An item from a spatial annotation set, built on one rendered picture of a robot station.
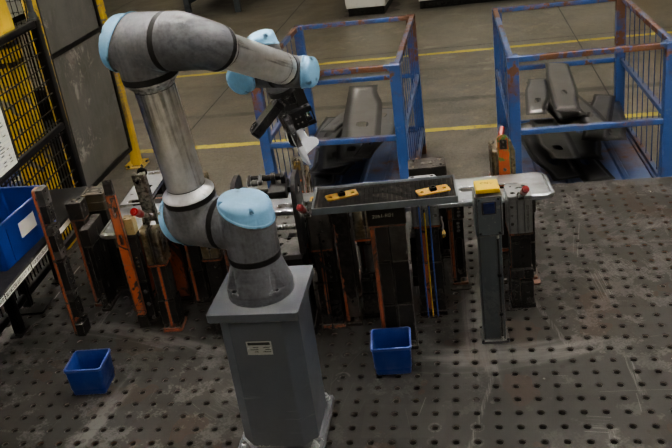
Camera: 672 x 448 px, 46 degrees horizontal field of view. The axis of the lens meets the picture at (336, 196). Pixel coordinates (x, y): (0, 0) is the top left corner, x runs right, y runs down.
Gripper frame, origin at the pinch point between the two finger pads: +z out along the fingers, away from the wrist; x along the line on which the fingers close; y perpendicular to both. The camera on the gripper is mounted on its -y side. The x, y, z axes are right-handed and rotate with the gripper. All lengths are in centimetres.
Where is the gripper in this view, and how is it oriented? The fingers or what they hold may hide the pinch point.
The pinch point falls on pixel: (300, 157)
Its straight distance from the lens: 212.1
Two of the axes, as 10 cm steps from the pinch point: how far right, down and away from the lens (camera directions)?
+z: 3.2, 8.2, 4.7
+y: 9.0, -4.2, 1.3
